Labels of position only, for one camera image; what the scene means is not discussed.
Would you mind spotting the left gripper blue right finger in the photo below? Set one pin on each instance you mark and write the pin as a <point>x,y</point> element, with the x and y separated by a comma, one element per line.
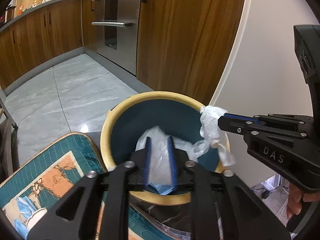
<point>172,161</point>

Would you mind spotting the blue white snack wrapper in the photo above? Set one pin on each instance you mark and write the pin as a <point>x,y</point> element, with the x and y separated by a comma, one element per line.
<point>163,189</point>

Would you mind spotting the stainless steel oven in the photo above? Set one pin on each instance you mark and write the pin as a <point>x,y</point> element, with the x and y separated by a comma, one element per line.
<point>116,27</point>

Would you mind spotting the clear plastic bag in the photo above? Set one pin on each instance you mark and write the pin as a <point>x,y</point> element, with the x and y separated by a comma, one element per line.
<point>159,163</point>

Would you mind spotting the wooden kitchen cabinets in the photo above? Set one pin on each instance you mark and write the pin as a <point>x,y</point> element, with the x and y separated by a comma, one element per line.
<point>182,45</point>

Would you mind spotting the stainless steel shelf rack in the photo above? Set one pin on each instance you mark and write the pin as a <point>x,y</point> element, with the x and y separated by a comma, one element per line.
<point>4,112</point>

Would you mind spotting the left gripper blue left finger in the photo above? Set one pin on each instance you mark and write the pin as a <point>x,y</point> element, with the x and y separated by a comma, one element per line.
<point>147,149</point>

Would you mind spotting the blue surgical face mask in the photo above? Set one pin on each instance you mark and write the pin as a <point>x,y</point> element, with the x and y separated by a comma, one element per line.
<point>29,215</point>

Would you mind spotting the person's right hand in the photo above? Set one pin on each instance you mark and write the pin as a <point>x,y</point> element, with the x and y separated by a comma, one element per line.
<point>295,199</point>

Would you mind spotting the white refrigerator door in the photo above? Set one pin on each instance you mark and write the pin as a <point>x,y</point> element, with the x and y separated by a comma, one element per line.
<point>262,74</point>

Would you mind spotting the white paper tissue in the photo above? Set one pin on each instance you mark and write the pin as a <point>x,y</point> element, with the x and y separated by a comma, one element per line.
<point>213,136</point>

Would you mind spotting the teal orange patterned mat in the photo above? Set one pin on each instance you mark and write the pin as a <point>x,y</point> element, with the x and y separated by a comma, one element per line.
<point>48,175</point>

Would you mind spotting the teal bin with yellow rim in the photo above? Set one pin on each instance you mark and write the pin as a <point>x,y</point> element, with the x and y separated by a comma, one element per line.
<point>158,116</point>

